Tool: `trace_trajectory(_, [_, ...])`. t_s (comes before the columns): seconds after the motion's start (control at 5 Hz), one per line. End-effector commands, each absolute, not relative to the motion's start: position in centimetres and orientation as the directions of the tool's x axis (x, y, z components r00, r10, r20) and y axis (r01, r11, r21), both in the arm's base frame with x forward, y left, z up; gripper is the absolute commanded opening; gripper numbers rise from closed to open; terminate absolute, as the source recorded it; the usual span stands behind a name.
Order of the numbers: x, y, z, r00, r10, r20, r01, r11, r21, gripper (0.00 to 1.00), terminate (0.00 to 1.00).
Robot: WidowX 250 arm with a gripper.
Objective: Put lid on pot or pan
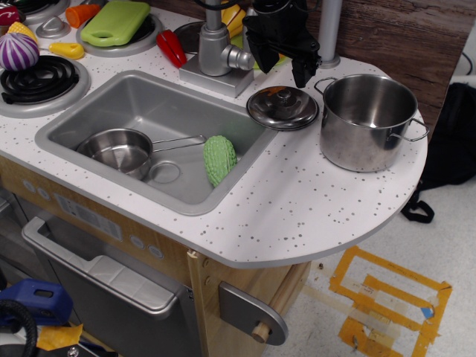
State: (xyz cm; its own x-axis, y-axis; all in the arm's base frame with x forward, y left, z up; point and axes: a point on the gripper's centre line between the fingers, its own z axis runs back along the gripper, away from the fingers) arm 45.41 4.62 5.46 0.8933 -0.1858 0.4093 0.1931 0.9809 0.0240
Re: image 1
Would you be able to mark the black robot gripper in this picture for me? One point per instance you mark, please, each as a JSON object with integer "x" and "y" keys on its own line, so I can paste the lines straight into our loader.
{"x": 279, "y": 28}

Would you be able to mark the round steel pot lid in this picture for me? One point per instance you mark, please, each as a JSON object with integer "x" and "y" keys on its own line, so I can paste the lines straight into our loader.
{"x": 282, "y": 108}

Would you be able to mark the large stainless steel pot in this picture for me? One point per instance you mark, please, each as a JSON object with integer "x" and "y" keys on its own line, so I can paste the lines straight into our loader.
{"x": 366, "y": 117}

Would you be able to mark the silver toy faucet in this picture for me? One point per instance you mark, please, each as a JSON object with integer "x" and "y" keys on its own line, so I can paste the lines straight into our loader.
{"x": 219, "y": 66}

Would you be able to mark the yellow toy fruit slice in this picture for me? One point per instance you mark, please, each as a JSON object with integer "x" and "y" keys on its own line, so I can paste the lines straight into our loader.
{"x": 232, "y": 17}

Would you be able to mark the grey metal pole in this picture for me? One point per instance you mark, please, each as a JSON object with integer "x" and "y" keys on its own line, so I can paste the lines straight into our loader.
{"x": 328, "y": 33}

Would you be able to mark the green toy bitter gourd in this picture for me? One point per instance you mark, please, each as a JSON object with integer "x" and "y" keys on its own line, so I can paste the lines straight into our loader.
{"x": 219, "y": 158}

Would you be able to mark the red toy chili pepper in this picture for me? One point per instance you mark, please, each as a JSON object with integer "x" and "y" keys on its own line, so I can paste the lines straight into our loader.
{"x": 171, "y": 48}

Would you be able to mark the grey toy sink basin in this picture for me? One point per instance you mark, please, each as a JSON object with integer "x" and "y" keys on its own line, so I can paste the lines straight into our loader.
{"x": 178, "y": 120}

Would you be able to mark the green plastic cutting board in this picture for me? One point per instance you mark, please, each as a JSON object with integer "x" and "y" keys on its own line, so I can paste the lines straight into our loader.
{"x": 115, "y": 24}

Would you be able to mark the small steel saucepan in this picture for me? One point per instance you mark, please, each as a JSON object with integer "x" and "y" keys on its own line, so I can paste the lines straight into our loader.
{"x": 130, "y": 151}

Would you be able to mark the black backpack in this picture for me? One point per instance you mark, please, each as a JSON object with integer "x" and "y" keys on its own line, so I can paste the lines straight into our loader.
{"x": 451, "y": 151}

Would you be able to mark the yellow toy squash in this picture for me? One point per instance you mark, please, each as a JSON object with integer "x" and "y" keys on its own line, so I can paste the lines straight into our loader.
{"x": 71, "y": 50}

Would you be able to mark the orange toy carrot piece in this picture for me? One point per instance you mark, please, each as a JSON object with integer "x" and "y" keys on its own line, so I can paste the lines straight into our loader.
{"x": 79, "y": 14}

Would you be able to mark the silver stove knob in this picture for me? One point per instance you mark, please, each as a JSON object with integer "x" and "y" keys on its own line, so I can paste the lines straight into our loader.
{"x": 54, "y": 28}

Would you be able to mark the black coil stove burner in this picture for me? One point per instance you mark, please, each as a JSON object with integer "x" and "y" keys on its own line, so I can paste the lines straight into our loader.
{"x": 50, "y": 86}

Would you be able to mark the grey side hook plate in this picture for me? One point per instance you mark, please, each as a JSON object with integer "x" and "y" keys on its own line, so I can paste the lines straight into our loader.
{"x": 263, "y": 322}

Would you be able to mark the purple striped toy onion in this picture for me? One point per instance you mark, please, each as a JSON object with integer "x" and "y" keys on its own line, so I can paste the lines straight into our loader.
{"x": 18, "y": 52}

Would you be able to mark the yellow toy corn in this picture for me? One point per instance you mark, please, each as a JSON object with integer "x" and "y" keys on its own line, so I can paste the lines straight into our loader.
{"x": 18, "y": 27}

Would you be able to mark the wooden toy kitchen cabinet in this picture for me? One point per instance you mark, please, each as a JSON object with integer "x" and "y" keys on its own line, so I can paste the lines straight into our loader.
{"x": 64, "y": 209}

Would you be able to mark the grey toy oven door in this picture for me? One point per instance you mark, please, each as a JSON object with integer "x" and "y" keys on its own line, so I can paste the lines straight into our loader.
{"x": 131, "y": 308}

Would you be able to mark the blue clamp device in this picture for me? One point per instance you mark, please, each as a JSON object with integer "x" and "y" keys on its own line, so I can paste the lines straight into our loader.
{"x": 49, "y": 303}

